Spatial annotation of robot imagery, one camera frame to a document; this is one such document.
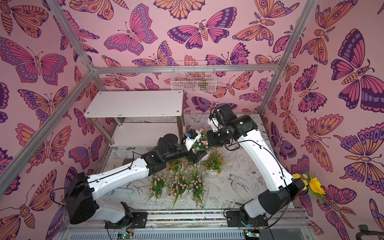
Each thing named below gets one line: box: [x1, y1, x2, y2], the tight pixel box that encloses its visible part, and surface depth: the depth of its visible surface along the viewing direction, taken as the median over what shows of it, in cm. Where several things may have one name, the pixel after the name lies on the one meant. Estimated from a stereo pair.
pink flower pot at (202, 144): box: [192, 128, 210, 153], surface depth 63 cm
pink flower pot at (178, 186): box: [170, 172, 189, 208], surface depth 72 cm
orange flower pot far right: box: [203, 150, 226, 179], surface depth 81 cm
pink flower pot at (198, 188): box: [189, 169, 206, 209], surface depth 72 cm
